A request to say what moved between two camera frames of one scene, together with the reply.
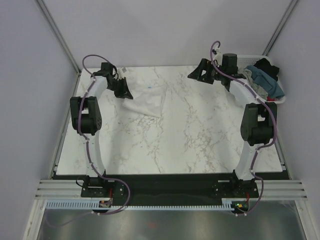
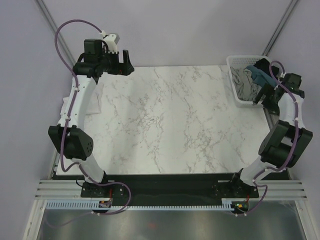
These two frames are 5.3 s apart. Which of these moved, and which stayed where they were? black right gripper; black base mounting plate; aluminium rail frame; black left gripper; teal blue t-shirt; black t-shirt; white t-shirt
Moved: black left gripper; white t-shirt; black right gripper
Stayed: teal blue t-shirt; black t-shirt; black base mounting plate; aluminium rail frame
